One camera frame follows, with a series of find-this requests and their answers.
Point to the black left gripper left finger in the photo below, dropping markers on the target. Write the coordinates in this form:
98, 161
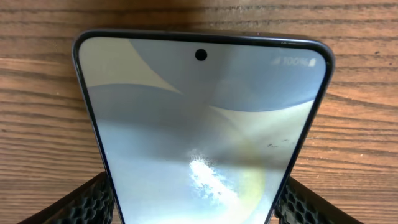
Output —
91, 203

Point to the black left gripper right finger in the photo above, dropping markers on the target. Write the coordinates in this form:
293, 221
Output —
297, 204

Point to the smartphone with blue screen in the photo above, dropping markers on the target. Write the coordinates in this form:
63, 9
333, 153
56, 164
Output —
199, 128

